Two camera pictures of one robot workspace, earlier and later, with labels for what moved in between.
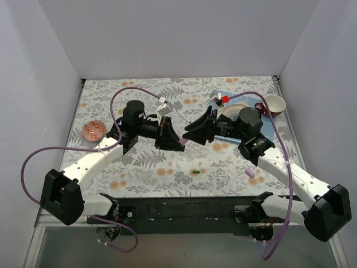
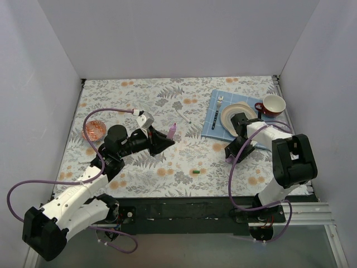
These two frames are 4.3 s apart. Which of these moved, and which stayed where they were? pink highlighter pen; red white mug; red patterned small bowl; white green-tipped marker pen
Moved: pink highlighter pen
Stayed: red white mug; red patterned small bowl; white green-tipped marker pen
